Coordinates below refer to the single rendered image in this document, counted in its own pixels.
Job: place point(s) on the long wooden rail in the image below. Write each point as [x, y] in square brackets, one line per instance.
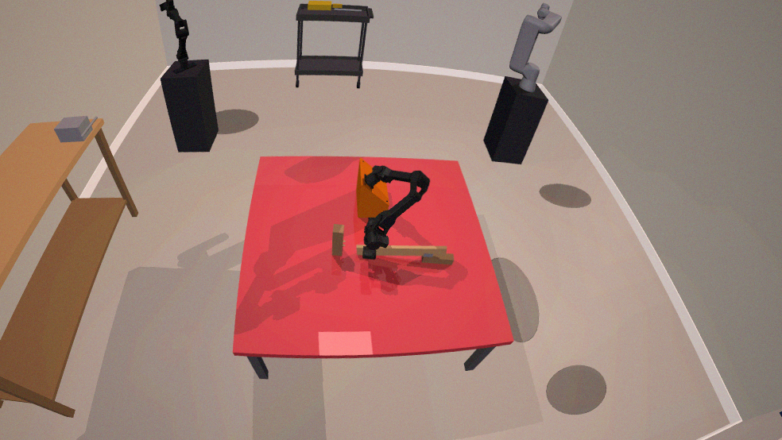
[406, 250]

